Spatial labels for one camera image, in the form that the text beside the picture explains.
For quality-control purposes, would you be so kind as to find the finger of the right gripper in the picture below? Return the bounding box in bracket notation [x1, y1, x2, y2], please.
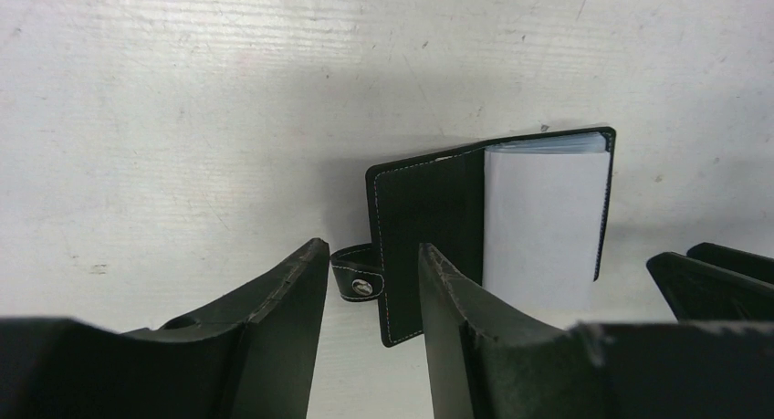
[686, 242, 774, 284]
[646, 252, 773, 321]

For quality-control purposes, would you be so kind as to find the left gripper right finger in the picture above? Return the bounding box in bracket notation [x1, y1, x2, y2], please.
[418, 244, 773, 418]

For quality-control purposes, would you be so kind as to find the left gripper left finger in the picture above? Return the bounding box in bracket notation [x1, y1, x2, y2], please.
[1, 238, 329, 418]

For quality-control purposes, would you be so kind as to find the black leather card holder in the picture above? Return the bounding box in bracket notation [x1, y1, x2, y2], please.
[331, 126, 616, 347]

